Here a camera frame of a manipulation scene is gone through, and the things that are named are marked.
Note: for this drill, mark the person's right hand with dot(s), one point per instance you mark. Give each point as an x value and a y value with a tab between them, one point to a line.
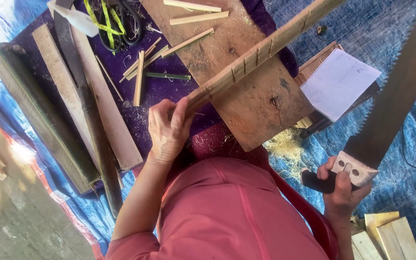
345	198

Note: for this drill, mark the person's left hand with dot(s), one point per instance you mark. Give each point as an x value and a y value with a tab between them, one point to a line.
166	135

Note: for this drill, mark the person's right fingers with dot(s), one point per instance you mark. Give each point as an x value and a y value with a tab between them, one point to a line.
327	169

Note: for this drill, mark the large hand saw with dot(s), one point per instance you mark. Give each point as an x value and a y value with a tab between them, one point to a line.
392	101

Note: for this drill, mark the notched bamboo slat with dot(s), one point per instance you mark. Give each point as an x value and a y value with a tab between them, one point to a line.
258	54

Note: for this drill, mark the heap of bamboo shavings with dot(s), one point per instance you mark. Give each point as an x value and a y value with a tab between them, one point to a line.
287	148

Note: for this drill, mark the white paper notebook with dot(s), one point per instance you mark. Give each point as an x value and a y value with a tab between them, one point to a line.
338	85

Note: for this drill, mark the pale wooden blocks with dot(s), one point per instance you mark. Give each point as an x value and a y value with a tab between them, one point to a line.
388	236

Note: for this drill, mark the brown wooden work board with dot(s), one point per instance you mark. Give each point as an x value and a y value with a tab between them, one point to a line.
251	94

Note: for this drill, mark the person's pink shirt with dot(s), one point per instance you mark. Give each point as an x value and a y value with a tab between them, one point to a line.
222	213

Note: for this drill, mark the small bamboo offcut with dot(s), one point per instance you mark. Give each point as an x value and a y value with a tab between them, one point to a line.
322	30

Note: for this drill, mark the blue tarp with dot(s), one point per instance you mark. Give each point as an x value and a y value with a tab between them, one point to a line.
374	32

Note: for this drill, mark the green bamboo strip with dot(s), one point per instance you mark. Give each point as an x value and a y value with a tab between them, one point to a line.
168	76

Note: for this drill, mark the purple cloth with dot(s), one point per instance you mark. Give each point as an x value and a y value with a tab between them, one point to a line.
157	94

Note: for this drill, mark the pale bamboo stick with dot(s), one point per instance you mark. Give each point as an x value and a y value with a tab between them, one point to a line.
188	42
139	61
191	5
150	60
199	18
139	77

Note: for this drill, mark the pale wide bamboo slat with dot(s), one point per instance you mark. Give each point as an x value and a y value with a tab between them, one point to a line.
61	86
110	119

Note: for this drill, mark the thin bamboo splinter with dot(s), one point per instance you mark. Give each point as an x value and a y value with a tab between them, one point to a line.
109	77

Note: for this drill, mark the dark long machete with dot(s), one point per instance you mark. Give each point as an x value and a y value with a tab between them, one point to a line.
92	119

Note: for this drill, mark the black scissors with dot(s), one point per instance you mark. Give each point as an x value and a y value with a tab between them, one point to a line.
132	25

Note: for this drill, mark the yellow measuring tape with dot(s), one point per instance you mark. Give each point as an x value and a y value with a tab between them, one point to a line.
107	21

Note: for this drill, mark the green split bamboo half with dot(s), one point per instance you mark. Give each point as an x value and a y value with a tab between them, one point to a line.
38	115

